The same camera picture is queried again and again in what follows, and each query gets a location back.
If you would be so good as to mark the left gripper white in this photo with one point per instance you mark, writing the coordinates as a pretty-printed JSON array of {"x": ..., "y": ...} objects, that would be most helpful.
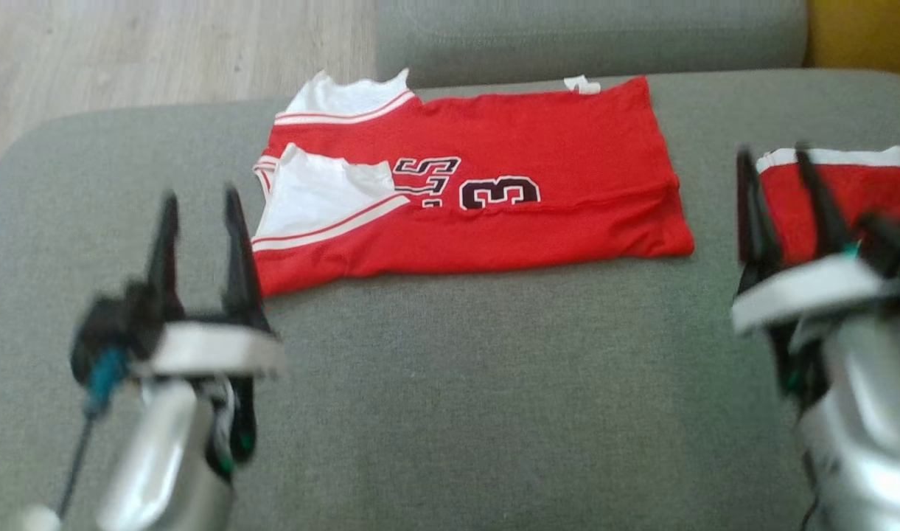
[{"x": 214, "y": 352}]

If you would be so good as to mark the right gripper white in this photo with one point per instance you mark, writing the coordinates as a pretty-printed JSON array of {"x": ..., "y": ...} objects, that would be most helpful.
[{"x": 811, "y": 291}]

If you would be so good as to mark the red basketball shorts white stripe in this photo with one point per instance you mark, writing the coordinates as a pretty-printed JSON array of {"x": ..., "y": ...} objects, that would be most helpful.
[{"x": 873, "y": 195}]

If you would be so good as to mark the red basketball jersey white trim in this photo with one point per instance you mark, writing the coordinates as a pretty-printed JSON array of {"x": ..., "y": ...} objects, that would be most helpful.
[{"x": 567, "y": 140}]

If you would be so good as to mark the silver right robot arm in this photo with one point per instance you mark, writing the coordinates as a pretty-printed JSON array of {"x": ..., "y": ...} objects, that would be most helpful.
[{"x": 862, "y": 428}]

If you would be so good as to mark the wide yellow sofa back cushion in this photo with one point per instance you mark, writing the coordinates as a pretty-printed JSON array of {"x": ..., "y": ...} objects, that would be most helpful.
[{"x": 866, "y": 33}]

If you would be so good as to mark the long grey sofa seat cushion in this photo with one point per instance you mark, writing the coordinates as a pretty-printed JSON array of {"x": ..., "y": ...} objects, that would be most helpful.
[{"x": 590, "y": 37}]

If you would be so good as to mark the large grey sofa ottoman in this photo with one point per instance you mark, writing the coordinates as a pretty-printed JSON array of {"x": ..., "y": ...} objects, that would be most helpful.
[{"x": 494, "y": 383}]

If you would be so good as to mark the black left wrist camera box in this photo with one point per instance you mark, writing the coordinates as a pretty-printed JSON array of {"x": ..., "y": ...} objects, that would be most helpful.
[{"x": 114, "y": 324}]

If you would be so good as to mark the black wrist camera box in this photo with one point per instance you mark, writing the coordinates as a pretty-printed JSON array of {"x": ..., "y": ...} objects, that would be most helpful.
[
  {"x": 888, "y": 243},
  {"x": 114, "y": 324}
]

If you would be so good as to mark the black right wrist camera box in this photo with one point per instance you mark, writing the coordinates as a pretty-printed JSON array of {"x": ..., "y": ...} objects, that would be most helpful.
[{"x": 888, "y": 243}]

